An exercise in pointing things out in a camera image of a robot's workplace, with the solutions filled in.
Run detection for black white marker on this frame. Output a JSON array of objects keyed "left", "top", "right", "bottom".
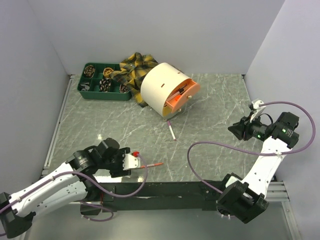
[{"left": 177, "top": 84, "right": 188, "bottom": 94}]

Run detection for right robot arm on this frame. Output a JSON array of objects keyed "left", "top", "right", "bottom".
[{"left": 216, "top": 112, "right": 299, "bottom": 224}]

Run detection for orange pencil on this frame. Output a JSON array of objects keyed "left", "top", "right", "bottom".
[{"left": 140, "top": 162, "right": 164, "bottom": 169}]

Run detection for white pen pink ends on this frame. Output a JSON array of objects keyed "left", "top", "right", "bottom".
[{"left": 167, "top": 120, "right": 177, "bottom": 141}]

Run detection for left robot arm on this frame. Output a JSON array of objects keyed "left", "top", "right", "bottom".
[{"left": 0, "top": 138, "right": 141, "bottom": 239}]

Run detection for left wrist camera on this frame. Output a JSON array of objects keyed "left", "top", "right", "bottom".
[{"left": 122, "top": 151, "right": 141, "bottom": 171}]

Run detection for brown patterned rolled tie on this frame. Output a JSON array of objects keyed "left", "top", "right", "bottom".
[{"left": 83, "top": 64, "right": 96, "bottom": 78}]

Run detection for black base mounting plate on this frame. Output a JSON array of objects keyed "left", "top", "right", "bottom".
[{"left": 84, "top": 181, "right": 221, "bottom": 212}]

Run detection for black floral rolled tie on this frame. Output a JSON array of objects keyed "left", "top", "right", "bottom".
[{"left": 99, "top": 77, "right": 112, "bottom": 93}]

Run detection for round cream drawer organizer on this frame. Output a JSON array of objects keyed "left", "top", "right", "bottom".
[{"left": 140, "top": 62, "right": 201, "bottom": 119}]

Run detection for aluminium rail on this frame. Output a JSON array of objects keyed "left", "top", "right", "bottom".
[{"left": 26, "top": 182, "right": 290, "bottom": 205}]

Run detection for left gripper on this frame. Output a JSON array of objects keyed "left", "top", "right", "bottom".
[{"left": 100, "top": 147, "right": 132, "bottom": 177}]

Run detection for tan rolled item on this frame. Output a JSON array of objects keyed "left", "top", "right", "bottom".
[{"left": 102, "top": 67, "right": 114, "bottom": 78}]

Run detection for green compartment tray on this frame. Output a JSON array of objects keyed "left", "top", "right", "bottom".
[{"left": 76, "top": 62, "right": 132, "bottom": 101}]

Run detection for yellow plaid cloth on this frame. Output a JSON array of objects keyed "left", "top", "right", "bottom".
[{"left": 109, "top": 52, "right": 159, "bottom": 108}]

